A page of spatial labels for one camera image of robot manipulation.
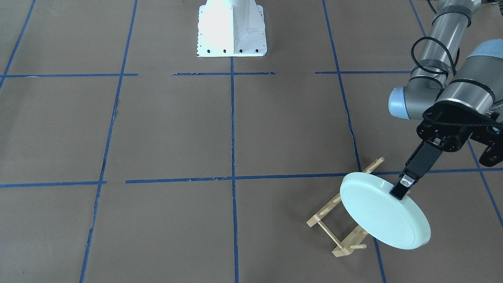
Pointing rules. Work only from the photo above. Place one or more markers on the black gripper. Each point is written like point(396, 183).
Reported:
point(450, 137)

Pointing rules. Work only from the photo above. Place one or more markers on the light green round plate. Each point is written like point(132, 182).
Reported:
point(397, 223)

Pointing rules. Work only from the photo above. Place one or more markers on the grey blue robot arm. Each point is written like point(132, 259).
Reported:
point(477, 84)

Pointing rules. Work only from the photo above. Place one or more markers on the wooden plate rack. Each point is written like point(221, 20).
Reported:
point(310, 243)

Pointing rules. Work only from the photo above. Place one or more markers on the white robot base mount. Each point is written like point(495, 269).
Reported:
point(231, 28)

